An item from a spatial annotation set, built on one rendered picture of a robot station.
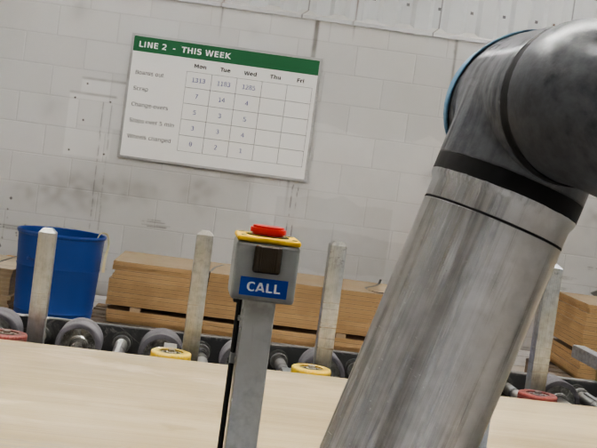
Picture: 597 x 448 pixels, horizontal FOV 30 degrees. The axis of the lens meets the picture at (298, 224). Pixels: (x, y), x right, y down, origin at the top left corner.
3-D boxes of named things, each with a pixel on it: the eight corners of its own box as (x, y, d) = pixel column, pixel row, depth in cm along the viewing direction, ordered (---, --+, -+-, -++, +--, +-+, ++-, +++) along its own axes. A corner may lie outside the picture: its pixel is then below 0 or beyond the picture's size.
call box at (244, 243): (292, 312, 121) (301, 242, 121) (228, 304, 121) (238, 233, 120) (286, 303, 128) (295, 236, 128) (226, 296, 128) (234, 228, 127)
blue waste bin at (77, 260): (89, 356, 667) (104, 236, 663) (-7, 344, 665) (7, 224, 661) (103, 340, 726) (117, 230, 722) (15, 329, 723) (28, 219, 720)
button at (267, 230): (286, 244, 122) (288, 229, 122) (250, 240, 122) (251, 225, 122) (282, 242, 126) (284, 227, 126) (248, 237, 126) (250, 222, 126)
